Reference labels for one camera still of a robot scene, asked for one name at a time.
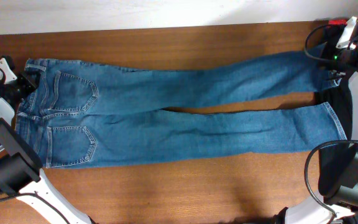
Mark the blue denim jeans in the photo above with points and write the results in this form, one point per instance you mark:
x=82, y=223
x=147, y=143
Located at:
x=86, y=114

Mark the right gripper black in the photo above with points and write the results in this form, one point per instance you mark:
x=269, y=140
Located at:
x=327, y=65

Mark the red cloth piece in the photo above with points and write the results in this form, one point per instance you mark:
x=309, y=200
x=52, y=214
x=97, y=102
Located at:
x=337, y=22

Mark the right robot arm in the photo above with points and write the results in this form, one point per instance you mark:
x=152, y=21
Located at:
x=331, y=168

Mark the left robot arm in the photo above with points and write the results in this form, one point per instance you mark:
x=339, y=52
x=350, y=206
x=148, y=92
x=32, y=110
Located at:
x=21, y=173

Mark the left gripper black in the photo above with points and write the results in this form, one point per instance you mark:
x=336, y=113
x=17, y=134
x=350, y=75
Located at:
x=28, y=84

